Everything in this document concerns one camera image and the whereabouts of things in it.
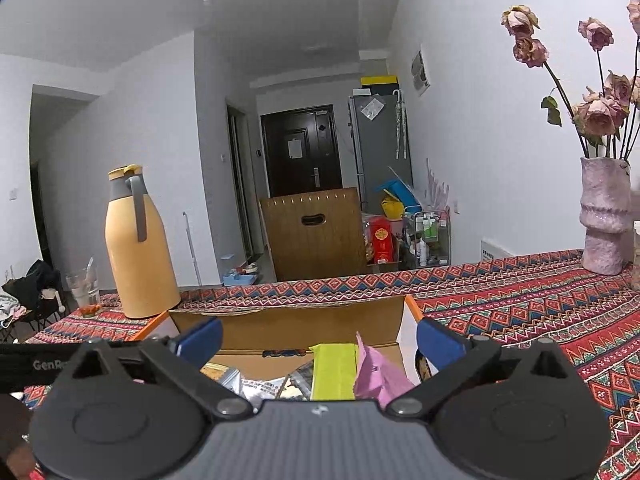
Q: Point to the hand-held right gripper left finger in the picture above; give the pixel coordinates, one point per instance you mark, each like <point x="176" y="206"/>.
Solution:
<point x="202" y="340"/>

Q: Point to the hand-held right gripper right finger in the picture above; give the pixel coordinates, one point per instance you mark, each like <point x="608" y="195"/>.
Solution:
<point x="440" y="341"/>

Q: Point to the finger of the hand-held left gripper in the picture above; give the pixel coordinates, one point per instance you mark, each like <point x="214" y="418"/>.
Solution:
<point x="20" y="365"/>

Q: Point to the pink snack packet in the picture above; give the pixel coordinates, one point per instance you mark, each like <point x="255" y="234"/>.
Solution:
<point x="380" y="375"/>

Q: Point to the white cracker snack packet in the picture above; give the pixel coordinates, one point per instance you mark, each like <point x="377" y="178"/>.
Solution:
<point x="262" y="389"/>

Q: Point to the red cardboard box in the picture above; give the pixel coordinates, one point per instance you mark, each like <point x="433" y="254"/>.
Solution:
<point x="300" y="325"/>

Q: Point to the green snack packet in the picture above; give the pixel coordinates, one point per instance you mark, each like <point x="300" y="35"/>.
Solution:
<point x="332" y="370"/>

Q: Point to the person's left hand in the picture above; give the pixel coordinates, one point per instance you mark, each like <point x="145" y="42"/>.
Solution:
<point x="12" y="425"/>

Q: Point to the folding chair with dark clothes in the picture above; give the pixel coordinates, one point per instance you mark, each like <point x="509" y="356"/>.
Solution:
<point x="35" y="290"/>

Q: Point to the patterned tablecloth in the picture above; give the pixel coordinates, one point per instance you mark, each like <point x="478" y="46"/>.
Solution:
<point x="525" y="305"/>

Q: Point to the glass cup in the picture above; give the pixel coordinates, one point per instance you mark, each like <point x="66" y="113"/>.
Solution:
<point x="85" y="290"/>

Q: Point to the grey patterned snack packet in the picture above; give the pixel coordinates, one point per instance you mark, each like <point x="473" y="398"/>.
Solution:
<point x="300" y="380"/>

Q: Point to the yellow thermos jug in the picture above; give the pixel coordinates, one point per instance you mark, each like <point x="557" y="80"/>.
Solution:
<point x="140" y="250"/>

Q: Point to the red gift box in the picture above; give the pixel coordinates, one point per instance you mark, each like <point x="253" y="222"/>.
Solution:
<point x="382" y="240"/>

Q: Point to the yellow bag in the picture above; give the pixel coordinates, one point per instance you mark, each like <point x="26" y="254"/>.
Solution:
<point x="392" y="210"/>

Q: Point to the pink feathery decoration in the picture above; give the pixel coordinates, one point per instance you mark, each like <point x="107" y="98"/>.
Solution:
<point x="436" y="187"/>

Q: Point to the blue bag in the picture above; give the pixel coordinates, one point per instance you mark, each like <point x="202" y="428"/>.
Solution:
<point x="400" y="192"/>

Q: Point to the grey refrigerator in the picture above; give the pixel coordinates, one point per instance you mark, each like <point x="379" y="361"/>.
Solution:
<point x="377" y="160"/>

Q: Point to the dark wooden door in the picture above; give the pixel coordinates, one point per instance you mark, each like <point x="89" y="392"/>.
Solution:
<point x="300" y="175"/>

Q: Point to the pink textured vase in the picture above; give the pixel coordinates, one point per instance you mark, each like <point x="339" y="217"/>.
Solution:
<point x="605" y="220"/>

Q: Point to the white paper notice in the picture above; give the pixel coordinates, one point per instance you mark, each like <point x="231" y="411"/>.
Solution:
<point x="295" y="150"/>

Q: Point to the clear jar of seeds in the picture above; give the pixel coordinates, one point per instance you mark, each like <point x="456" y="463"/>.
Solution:
<point x="636" y="260"/>

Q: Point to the folded umbrella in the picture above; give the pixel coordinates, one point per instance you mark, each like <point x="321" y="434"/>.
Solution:
<point x="399" y="125"/>

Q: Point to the yellow black box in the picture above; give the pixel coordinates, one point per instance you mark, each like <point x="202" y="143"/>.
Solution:
<point x="380" y="84"/>

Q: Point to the dried pink roses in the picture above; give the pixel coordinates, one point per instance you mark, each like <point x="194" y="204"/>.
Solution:
<point x="597" y="112"/>

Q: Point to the white wall heater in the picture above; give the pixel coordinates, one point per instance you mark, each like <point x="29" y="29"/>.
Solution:
<point x="497" y="250"/>

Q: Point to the wall electric panel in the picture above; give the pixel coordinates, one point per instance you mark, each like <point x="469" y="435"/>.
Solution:
<point x="420" y="72"/>

